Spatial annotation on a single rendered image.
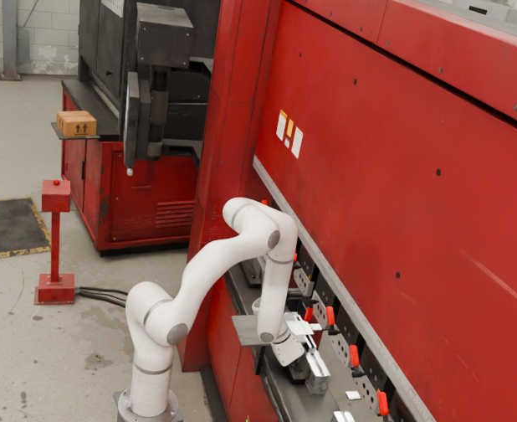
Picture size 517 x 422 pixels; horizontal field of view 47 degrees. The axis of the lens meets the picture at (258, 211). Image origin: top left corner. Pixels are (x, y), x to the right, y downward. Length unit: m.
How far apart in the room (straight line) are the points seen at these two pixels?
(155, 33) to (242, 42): 0.40
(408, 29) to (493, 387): 0.94
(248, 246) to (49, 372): 2.10
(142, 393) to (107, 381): 1.65
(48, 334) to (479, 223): 2.95
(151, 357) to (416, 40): 1.16
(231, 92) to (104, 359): 1.77
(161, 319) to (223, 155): 1.37
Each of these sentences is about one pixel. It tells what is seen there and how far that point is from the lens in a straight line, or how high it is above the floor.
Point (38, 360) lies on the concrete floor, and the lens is 3.71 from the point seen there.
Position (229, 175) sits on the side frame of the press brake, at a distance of 2.97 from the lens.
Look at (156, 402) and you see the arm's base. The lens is 1.94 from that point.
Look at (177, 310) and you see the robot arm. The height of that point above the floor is 1.43.
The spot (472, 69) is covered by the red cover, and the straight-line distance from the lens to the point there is 1.48.
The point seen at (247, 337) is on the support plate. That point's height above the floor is 1.00.
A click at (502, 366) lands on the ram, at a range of 1.41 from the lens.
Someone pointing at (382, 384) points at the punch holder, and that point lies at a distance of 1.83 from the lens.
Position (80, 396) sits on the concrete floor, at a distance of 3.49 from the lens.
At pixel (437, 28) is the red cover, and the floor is 2.27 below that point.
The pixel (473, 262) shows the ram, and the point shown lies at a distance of 1.45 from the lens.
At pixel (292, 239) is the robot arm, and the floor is 1.54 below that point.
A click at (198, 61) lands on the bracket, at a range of 3.32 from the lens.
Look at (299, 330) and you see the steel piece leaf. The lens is 2.44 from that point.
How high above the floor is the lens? 2.44
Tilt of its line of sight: 26 degrees down
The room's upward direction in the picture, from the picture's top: 11 degrees clockwise
